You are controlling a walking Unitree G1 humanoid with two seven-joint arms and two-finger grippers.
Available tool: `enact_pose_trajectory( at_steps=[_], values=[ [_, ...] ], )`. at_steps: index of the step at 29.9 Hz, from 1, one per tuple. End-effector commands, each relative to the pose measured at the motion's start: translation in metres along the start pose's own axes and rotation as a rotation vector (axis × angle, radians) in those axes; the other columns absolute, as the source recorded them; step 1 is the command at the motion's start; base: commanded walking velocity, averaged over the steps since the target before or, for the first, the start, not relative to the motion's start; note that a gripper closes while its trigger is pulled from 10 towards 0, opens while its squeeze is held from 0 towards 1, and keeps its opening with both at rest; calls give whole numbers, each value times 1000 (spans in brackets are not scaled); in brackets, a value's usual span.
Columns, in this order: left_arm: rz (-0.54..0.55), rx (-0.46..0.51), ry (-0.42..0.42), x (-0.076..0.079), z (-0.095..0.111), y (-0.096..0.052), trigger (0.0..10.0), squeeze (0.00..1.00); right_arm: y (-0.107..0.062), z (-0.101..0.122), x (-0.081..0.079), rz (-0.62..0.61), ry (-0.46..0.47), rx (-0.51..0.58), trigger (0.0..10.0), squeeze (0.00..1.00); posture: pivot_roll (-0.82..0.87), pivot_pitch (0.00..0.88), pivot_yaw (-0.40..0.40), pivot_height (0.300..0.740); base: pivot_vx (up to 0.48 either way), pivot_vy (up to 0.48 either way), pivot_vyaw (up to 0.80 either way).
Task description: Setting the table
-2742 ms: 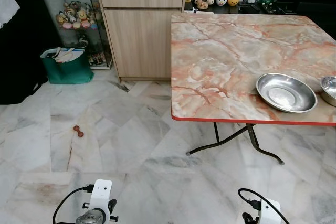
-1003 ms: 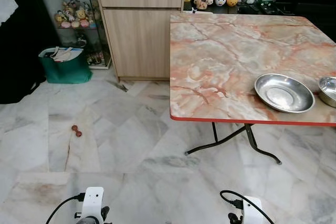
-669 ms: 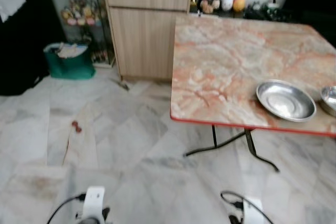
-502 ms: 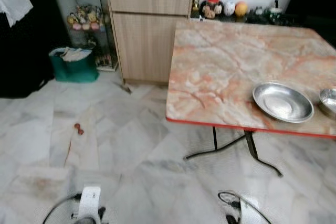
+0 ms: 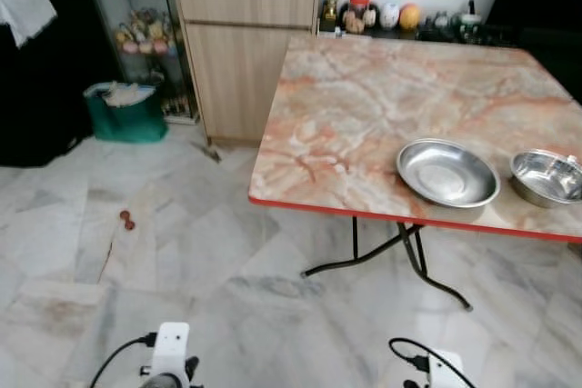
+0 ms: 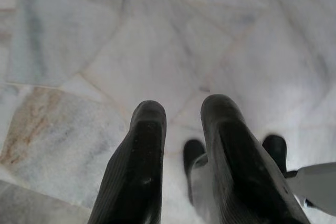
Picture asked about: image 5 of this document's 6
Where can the deep stainless steel bowl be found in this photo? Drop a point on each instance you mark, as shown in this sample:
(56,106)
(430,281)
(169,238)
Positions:
(546,179)

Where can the white green ornament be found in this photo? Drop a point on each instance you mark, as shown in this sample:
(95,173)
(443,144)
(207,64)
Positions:
(470,23)

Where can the red-lidded glass jar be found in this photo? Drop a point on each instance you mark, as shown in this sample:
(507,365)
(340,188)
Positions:
(361,14)

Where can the white lace cloth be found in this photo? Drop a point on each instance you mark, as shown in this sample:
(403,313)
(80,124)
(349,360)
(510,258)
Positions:
(23,6)

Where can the small red floor object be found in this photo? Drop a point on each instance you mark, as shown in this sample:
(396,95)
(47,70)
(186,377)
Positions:
(127,220)

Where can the shallow stainless steel plate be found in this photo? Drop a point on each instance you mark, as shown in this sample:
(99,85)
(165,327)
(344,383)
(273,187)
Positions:
(447,173)

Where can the white round figurine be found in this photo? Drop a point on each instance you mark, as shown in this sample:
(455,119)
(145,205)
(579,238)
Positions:
(390,15)

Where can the light wooden cabinet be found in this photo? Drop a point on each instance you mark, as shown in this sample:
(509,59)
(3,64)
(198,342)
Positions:
(241,70)

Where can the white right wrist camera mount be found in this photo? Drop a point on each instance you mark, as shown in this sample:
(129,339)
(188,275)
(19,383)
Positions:
(444,372)

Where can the green laundry bin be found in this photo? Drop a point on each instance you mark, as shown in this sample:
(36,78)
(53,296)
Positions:
(127,123)

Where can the tall black cabinet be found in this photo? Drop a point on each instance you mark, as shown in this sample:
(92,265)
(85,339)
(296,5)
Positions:
(36,88)

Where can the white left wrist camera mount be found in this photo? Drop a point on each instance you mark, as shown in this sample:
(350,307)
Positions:
(170,347)

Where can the glass display shelf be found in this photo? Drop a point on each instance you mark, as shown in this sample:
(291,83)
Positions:
(145,34)

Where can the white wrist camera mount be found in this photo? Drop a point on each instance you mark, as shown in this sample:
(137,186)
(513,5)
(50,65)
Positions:
(170,347)
(444,372)

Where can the orange round figurine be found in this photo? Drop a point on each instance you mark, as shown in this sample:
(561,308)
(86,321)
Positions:
(410,17)

